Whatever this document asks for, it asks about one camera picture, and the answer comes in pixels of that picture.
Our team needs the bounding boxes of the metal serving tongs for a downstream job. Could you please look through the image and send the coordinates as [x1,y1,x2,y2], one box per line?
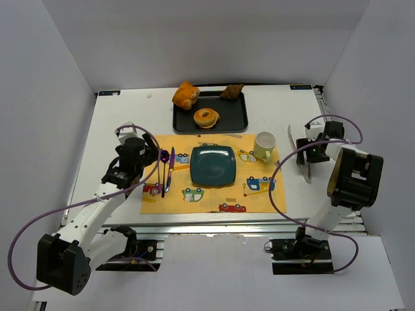
[287,125,313,184]

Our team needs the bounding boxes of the orange bread roll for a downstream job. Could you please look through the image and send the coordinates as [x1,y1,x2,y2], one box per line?
[172,81,200,110]

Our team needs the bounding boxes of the dark brown bread piece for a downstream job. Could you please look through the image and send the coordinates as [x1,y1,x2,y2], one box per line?
[220,84,244,101]

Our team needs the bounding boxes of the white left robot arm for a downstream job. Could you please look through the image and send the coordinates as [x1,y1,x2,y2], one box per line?
[36,133,159,295]

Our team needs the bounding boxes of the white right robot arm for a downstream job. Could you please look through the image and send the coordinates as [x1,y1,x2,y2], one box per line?
[291,121,384,250]

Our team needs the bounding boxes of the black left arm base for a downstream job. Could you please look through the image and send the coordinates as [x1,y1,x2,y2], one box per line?
[96,226,161,272]

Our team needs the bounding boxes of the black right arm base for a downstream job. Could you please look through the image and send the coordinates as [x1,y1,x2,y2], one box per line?
[263,238,334,275]

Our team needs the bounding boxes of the purple iridescent spoon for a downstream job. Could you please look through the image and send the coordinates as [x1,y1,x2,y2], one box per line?
[161,150,170,198]

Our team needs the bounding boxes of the iridescent table knife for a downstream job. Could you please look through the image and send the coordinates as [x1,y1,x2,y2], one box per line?
[165,147,175,192]

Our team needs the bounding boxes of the yellow vehicle print placemat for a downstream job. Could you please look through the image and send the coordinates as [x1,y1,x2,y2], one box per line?
[140,134,287,214]

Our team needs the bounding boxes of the bagel sandwich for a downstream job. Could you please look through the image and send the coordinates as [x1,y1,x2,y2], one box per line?
[193,108,220,128]

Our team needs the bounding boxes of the dark teal square plate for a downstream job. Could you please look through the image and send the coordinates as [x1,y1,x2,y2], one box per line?
[190,145,236,188]

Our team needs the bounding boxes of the pale yellow mug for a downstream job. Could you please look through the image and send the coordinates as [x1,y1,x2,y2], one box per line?
[253,132,276,163]

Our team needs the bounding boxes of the black baking tray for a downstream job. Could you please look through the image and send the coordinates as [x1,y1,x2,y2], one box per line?
[172,91,248,134]

